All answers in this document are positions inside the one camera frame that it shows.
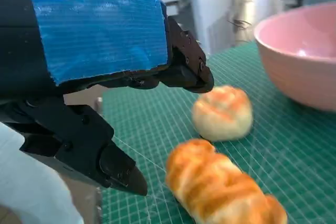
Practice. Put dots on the round toy bread bun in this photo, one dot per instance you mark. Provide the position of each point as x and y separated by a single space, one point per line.
223 116

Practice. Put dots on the long braided toy bread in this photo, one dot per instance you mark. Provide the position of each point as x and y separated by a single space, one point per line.
215 182

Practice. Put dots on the green cutting mat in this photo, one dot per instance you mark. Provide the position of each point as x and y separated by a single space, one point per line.
288 155

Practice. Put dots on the white desk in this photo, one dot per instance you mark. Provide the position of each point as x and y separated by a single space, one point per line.
207 11

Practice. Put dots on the person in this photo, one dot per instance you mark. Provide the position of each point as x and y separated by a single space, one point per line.
26 195

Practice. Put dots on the pink bowl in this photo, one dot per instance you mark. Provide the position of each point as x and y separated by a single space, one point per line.
302 72

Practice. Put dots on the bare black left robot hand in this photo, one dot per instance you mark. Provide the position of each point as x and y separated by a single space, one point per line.
92 37

